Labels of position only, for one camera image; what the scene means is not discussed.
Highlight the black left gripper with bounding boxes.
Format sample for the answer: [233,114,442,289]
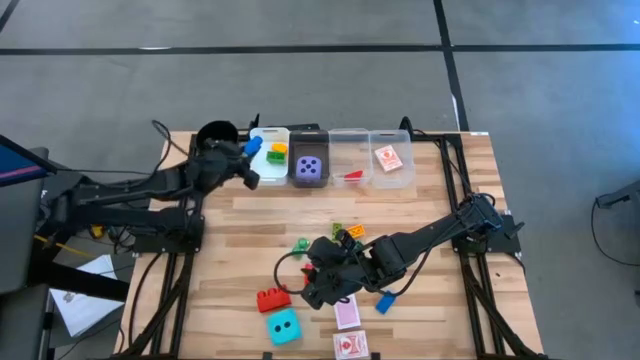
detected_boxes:
[196,138,262,192]

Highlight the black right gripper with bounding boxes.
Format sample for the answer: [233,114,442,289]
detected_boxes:
[301,231,382,311]

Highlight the blue rounded toy block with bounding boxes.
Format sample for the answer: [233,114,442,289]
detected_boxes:
[243,135,264,157]

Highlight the purple foam die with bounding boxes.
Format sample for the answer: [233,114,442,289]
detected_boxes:
[295,154,324,182]

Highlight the large red rounded block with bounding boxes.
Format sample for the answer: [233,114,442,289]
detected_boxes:
[256,286,293,314]

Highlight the teal foam die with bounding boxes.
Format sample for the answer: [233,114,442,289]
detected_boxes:
[265,307,303,346]

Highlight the orange playing card deck box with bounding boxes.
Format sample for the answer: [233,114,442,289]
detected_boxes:
[373,144,404,173]

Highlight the white plastic bin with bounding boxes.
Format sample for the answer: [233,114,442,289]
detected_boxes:
[248,126,291,187]

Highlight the black cup with eyes print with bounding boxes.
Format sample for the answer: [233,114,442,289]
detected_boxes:
[195,119,240,151]

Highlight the pink-backed playing card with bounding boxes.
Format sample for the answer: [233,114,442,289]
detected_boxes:
[333,294,362,331]

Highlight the blue studded brick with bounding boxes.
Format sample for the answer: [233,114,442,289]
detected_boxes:
[374,291,398,316]

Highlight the dark grey plastic bin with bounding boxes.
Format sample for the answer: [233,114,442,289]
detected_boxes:
[288,129,331,189]

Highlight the red playing card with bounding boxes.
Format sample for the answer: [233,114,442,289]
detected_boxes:
[332,329,371,360]

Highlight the clear plastic bin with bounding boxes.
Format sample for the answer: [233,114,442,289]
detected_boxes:
[368,129,416,190]
[328,128,374,189]

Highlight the black equipment stand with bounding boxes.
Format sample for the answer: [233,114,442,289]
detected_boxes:
[29,172,131,302]

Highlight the white paper sheets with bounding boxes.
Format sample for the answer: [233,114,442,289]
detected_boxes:
[49,254,126,337]

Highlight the monitor with blue screen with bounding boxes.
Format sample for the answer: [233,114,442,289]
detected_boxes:
[0,133,57,189]

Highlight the dark grey cabinet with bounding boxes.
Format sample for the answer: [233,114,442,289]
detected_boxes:
[0,177,51,360]

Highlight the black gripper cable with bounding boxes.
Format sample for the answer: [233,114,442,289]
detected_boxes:
[273,249,321,297]

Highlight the black power cable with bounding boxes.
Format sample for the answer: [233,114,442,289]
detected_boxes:
[54,167,151,177]

